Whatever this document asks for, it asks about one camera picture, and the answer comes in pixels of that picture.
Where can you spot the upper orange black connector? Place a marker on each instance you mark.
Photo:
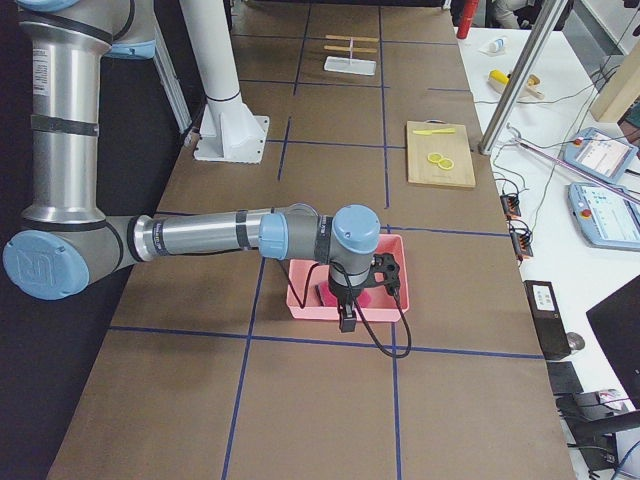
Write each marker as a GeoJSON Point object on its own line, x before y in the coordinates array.
{"type": "Point", "coordinates": [511, 205]}

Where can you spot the upper blue teach pendant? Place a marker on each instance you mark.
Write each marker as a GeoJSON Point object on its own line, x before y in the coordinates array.
{"type": "Point", "coordinates": [596, 153]}

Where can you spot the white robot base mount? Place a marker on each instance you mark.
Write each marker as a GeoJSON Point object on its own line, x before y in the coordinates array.
{"type": "Point", "coordinates": [229, 131]}

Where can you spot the black monitor corner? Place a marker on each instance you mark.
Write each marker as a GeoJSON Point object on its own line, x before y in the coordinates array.
{"type": "Point", "coordinates": [615, 323]}

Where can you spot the pink fleece cloth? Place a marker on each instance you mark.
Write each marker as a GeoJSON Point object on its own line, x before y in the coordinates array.
{"type": "Point", "coordinates": [328, 299]}

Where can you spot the pink plastic bin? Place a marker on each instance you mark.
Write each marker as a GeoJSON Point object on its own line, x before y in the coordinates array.
{"type": "Point", "coordinates": [305, 303]}

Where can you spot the aluminium frame post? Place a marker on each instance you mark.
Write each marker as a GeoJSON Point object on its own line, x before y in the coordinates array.
{"type": "Point", "coordinates": [538, 36]}

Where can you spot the lower orange black connector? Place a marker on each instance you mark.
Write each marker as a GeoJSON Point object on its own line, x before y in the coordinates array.
{"type": "Point", "coordinates": [521, 238]}

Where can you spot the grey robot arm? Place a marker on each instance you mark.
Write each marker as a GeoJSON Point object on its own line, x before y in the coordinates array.
{"type": "Point", "coordinates": [68, 243]}

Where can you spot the orange black connector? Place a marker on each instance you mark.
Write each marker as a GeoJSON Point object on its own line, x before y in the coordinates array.
{"type": "Point", "coordinates": [521, 238]}
{"type": "Point", "coordinates": [511, 205]}

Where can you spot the outer wooden rod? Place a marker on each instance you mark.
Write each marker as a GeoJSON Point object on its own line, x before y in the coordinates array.
{"type": "Point", "coordinates": [347, 37]}

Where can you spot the yellow plastic knife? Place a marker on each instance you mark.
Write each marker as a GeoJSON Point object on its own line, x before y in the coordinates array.
{"type": "Point", "coordinates": [429, 132]}

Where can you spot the lower blue teach pendant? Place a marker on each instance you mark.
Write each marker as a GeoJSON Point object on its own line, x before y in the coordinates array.
{"type": "Point", "coordinates": [605, 219]}

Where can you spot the blue teach pendant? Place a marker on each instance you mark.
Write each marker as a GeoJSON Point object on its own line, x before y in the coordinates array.
{"type": "Point", "coordinates": [605, 219]}
{"type": "Point", "coordinates": [596, 153]}

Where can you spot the bamboo cutting board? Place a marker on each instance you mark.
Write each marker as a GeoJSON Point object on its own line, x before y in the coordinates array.
{"type": "Point", "coordinates": [453, 146]}

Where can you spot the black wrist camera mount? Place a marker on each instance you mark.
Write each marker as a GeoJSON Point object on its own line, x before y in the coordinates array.
{"type": "Point", "coordinates": [384, 271]}

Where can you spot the inner wooden rod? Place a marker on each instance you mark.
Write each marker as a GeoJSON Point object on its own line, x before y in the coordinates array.
{"type": "Point", "coordinates": [346, 49]}

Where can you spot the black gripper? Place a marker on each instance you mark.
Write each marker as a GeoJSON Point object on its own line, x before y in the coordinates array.
{"type": "Point", "coordinates": [343, 294]}

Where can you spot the white rectangular tray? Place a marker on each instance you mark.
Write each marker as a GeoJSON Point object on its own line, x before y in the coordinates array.
{"type": "Point", "coordinates": [350, 66]}

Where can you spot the small white bottle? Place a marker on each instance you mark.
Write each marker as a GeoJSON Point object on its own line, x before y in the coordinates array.
{"type": "Point", "coordinates": [495, 47]}

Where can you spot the wooden rod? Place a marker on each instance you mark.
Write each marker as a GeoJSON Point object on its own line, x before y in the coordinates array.
{"type": "Point", "coordinates": [347, 37]}
{"type": "Point", "coordinates": [346, 49]}

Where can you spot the black rectangular box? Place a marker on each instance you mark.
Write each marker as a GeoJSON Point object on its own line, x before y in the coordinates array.
{"type": "Point", "coordinates": [547, 319]}

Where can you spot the red cylinder bottle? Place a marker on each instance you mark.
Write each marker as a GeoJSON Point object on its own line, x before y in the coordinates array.
{"type": "Point", "coordinates": [467, 13]}

